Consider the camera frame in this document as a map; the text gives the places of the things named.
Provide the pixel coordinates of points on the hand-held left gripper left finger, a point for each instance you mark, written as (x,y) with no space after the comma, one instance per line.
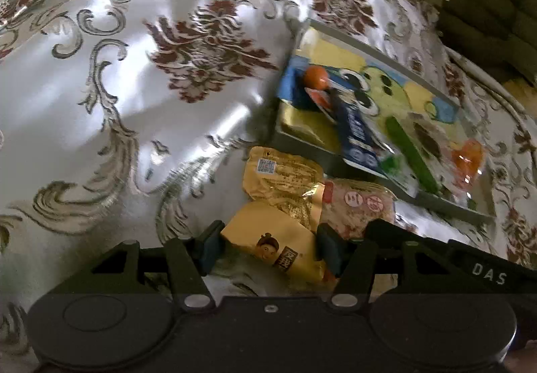
(209,249)

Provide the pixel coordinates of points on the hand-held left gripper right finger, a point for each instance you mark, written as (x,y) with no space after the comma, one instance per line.
(331,251)

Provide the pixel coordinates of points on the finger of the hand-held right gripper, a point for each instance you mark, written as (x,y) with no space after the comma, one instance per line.
(411,234)

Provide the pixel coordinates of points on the yellow snack packet with face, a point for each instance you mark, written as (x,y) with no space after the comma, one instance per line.
(268,238)

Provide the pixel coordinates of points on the white green snack packet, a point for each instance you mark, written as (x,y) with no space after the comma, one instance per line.
(392,167)

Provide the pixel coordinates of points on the green stick snack packet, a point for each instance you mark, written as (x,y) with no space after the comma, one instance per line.
(409,152)

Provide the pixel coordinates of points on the yellow snack packet with code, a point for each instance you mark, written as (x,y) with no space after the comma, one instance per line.
(285,175)

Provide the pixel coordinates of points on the clear orange snack packet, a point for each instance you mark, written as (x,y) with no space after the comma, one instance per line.
(465,159)

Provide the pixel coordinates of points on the grey tray with cartoon picture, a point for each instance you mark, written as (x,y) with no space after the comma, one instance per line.
(402,96)

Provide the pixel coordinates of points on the small orange ball snack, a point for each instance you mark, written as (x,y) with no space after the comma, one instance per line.
(315,77)

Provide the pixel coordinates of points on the floral printed blanket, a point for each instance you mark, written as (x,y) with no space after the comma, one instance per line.
(126,62)

